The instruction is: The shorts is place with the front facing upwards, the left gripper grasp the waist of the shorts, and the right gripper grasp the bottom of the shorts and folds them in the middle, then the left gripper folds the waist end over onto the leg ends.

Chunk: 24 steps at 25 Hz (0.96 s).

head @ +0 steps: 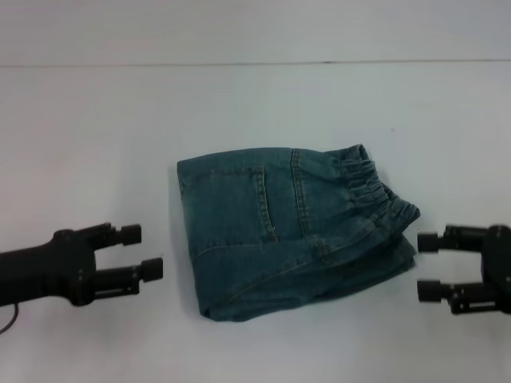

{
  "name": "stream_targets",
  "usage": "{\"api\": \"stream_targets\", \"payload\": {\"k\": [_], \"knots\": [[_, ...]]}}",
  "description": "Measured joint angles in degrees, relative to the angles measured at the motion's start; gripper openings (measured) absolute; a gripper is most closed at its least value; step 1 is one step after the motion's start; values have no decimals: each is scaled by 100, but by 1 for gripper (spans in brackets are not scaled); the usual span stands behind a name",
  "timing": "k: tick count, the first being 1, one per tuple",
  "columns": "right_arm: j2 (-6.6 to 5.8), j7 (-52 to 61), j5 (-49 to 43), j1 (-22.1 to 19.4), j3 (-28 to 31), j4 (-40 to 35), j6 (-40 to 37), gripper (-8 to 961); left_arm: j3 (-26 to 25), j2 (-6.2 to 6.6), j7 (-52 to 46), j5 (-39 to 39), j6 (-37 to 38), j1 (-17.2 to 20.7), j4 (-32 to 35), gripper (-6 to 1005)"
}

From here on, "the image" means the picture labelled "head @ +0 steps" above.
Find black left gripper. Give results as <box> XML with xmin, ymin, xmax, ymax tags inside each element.
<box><xmin>46</xmin><ymin>223</ymin><xmax>164</xmax><ymax>307</ymax></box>

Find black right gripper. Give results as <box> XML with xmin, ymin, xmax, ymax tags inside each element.
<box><xmin>416</xmin><ymin>224</ymin><xmax>511</xmax><ymax>316</ymax></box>

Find blue denim shorts with embroidery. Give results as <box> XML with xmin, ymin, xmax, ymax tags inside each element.
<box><xmin>176</xmin><ymin>144</ymin><xmax>422</xmax><ymax>322</ymax></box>

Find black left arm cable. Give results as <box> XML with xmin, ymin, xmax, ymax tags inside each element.
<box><xmin>0</xmin><ymin>302</ymin><xmax>20</xmax><ymax>335</ymax></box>

